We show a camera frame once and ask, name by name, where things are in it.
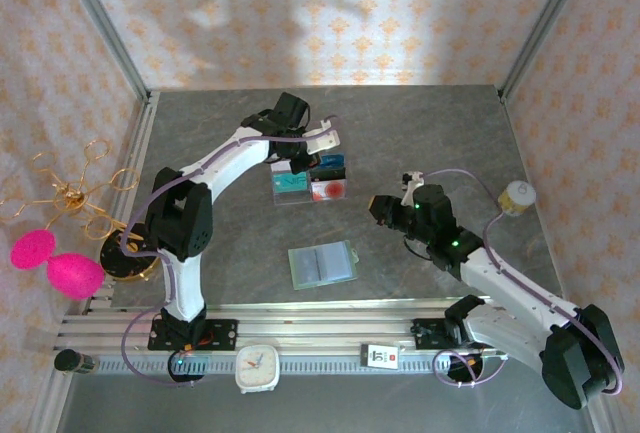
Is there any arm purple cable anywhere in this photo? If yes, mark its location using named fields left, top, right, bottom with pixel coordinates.
left=121, top=115, right=341, bottom=390
left=424, top=167, right=626, bottom=399

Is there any teal card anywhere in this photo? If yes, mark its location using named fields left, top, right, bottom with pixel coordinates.
left=271, top=174, right=308, bottom=196

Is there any red white card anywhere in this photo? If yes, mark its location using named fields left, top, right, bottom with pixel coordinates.
left=310, top=180, right=348, bottom=203

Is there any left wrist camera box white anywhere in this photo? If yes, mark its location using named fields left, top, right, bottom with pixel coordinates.
left=301, top=119, right=345, bottom=155

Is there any black card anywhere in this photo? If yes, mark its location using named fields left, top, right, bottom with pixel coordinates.
left=309, top=166, right=348, bottom=184

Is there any gold wire ornament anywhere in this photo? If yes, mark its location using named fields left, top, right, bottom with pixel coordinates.
left=0, top=138, right=144, bottom=242

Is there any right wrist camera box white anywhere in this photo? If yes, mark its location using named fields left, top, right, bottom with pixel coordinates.
left=401, top=169, right=428, bottom=205

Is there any black gold round clock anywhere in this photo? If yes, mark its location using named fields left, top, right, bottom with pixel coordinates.
left=98, top=228, right=164, bottom=284

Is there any small black white calendar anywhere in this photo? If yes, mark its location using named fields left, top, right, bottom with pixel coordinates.
left=360, top=343, right=400, bottom=370

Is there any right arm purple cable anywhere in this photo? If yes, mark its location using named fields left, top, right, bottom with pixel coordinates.
left=424, top=167, right=626, bottom=399

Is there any yellow can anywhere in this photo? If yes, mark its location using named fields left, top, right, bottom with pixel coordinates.
left=497, top=180, right=538, bottom=218

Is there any clear acrylic card holder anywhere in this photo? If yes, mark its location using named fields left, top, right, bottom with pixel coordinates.
left=269, top=152, right=349, bottom=208

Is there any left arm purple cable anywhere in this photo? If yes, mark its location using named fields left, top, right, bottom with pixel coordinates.
left=121, top=115, right=341, bottom=390

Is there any aluminium side rail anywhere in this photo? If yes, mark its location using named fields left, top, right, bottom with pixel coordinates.
left=81, top=92, right=162, bottom=315
left=498, top=96, right=571, bottom=313

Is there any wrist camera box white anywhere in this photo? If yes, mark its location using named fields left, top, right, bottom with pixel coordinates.
left=301, top=119, right=345, bottom=155
left=401, top=169, right=428, bottom=205

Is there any pink egg sponge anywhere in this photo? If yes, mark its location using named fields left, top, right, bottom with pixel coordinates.
left=47, top=252, right=108, bottom=302
left=10, top=229, right=58, bottom=271

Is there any black cylinder bottle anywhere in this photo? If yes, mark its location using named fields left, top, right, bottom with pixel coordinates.
left=53, top=348, right=98, bottom=377

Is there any green card wallet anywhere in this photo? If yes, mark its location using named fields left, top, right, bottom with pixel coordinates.
left=288, top=240, right=361, bottom=292

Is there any aluminium frame post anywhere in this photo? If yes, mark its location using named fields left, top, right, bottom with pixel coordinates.
left=498, top=0, right=597, bottom=103
left=53, top=0, right=154, bottom=104

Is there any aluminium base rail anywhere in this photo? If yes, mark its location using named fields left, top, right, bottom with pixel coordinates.
left=53, top=295, right=601, bottom=355

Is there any white square alarm clock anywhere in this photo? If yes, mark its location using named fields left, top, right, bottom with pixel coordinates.
left=234, top=344, right=281, bottom=395

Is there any grey slotted cable duct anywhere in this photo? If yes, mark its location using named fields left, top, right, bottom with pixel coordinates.
left=94, top=355, right=507, bottom=377

